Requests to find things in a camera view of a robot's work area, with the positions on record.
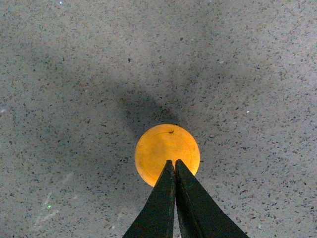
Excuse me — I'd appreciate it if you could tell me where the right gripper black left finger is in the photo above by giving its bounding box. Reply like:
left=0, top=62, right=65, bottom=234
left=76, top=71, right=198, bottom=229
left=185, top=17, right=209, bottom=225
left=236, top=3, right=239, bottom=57
left=124, top=160, right=176, bottom=238

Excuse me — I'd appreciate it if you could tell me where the yellow round button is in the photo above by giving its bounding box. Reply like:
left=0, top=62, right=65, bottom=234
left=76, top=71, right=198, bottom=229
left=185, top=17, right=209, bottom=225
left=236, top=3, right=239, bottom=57
left=134, top=124, right=200, bottom=187

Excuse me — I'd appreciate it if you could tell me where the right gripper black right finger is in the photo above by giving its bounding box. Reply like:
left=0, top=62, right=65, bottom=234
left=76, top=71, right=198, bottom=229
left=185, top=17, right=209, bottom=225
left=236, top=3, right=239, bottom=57
left=175, top=159, right=247, bottom=238

